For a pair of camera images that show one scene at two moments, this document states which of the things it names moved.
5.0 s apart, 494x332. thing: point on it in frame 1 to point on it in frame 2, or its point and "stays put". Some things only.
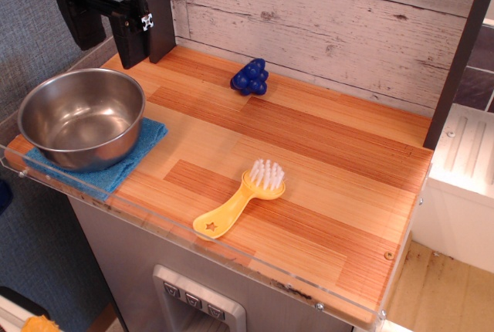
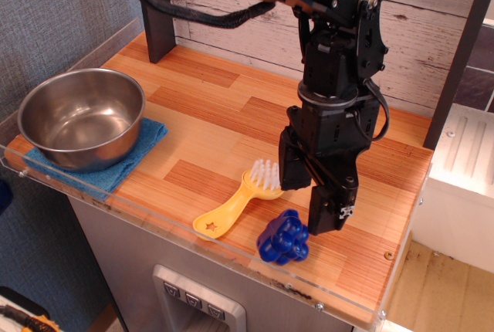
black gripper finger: (131, 30) to (329, 207)
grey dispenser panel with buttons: (189, 306) stays put
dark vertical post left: (162, 36) stays put
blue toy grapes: (252, 79) to (284, 239)
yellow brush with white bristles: (263, 180) stays put
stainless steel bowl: (82, 120) stays put
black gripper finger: (82, 17) to (294, 161)
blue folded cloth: (101, 182) stays put
